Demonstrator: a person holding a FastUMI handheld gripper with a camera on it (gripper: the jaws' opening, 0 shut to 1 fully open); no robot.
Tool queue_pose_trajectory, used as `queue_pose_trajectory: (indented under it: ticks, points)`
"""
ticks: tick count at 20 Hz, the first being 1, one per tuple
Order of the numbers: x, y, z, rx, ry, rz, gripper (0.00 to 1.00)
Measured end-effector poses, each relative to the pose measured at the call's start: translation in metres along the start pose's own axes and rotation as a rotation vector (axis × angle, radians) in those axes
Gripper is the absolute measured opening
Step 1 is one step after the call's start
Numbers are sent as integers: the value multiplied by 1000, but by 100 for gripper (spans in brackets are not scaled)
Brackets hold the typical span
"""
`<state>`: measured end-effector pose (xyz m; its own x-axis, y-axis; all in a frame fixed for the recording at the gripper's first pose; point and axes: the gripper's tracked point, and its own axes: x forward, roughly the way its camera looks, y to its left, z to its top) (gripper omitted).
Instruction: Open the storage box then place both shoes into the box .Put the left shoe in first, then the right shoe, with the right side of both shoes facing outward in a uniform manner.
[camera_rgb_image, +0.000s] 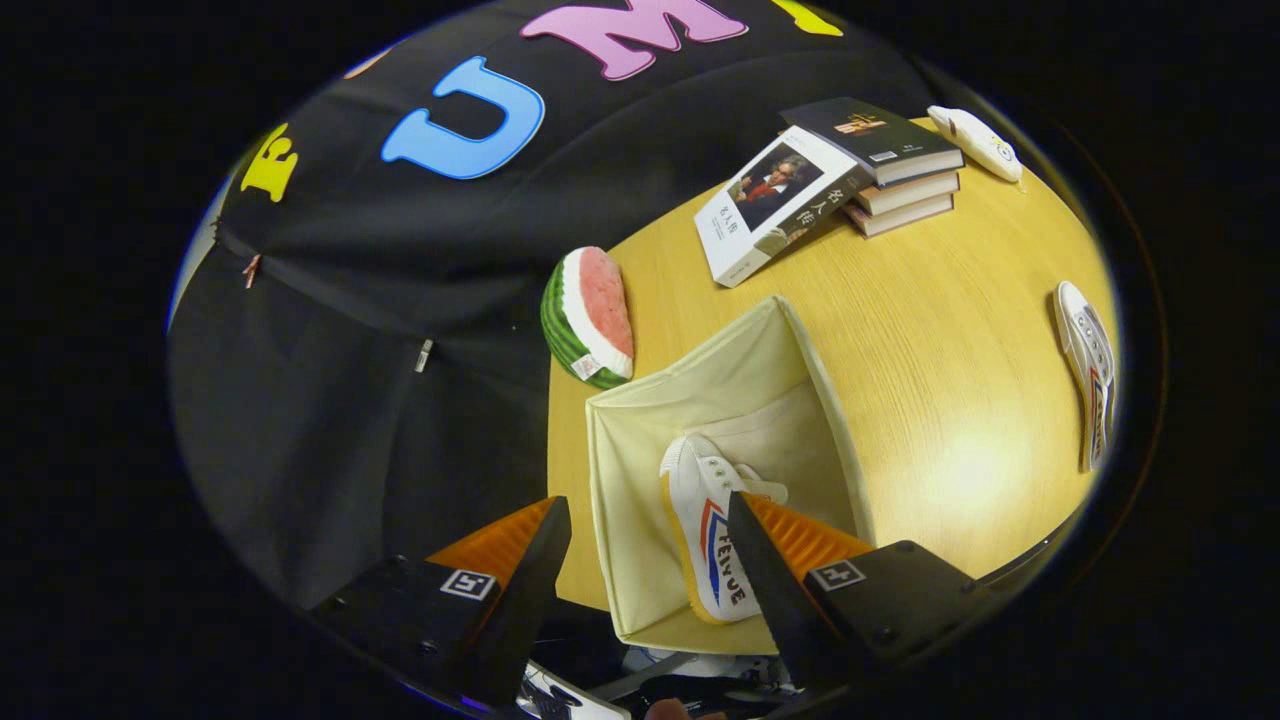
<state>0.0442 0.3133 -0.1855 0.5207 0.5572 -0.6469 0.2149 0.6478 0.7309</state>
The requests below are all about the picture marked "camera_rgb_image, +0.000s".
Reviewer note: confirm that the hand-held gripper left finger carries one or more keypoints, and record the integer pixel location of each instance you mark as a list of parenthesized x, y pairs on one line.
[(520, 610)]

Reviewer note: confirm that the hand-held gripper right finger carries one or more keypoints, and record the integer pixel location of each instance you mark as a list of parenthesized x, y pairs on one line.
[(775, 600)]

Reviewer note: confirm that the white canvas shoe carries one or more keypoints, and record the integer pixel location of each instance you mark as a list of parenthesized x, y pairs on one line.
[(700, 510), (1085, 350)]

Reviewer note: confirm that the cream fabric storage box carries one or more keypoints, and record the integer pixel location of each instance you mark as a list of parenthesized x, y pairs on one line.
[(700, 400)]

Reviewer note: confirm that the black backdrop cloth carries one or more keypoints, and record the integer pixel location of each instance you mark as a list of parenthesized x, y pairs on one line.
[(350, 420)]

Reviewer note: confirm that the watermelon slice plush toy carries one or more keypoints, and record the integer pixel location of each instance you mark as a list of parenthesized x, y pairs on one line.
[(590, 315)]

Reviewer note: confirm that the white portrait cover book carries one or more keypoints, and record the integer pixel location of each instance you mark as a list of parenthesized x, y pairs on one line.
[(775, 205)]

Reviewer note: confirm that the pale book with brown spine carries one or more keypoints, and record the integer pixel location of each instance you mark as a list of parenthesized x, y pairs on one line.
[(905, 213), (915, 190)]

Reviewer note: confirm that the pink clothes peg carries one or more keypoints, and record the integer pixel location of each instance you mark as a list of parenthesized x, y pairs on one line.
[(251, 270)]

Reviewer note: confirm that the black cover book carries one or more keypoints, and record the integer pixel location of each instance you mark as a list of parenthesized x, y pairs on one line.
[(875, 135)]

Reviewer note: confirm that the white plush toy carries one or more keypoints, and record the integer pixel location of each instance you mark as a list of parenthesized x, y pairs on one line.
[(975, 140)]

